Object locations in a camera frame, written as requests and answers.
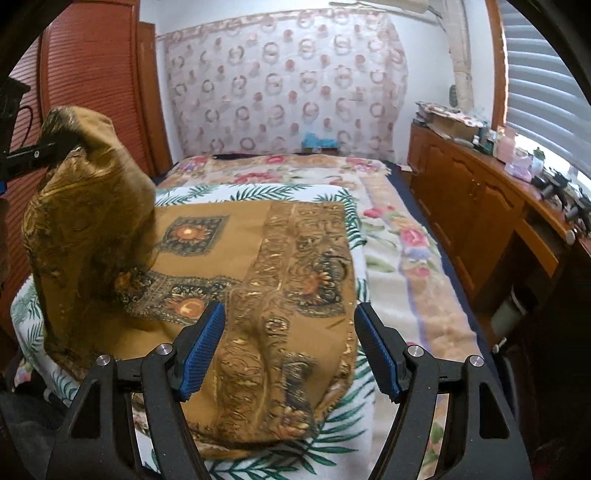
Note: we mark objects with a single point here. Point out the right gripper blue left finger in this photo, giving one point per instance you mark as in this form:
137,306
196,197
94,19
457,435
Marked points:
97,437

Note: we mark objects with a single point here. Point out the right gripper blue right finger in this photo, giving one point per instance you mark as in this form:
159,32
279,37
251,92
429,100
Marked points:
481,438

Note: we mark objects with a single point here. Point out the golden brown patterned shirt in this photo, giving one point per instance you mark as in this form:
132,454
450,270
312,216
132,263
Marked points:
117,274

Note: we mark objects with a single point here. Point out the brown louvered wardrobe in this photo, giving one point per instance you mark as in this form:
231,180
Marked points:
100,55

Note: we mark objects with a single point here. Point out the floral bed blanket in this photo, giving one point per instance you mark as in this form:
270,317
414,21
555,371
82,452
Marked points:
406,277

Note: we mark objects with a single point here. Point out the wooden side cabinet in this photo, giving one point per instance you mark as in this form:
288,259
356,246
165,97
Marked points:
504,242

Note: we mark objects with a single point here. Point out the pink circle patterned curtain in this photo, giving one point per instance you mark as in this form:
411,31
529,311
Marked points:
279,82

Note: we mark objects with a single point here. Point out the pink bottle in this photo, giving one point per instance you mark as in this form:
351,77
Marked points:
504,149

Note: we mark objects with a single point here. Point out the blue item on box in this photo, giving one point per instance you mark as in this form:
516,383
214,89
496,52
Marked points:
314,144

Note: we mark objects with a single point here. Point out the cardboard box with floral cloth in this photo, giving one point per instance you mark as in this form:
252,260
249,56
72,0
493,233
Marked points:
449,122

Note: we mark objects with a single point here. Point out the grey window blind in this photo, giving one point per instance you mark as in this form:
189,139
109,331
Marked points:
545,103

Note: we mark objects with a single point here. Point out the tied beige side curtain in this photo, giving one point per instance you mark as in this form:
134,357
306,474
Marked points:
456,27

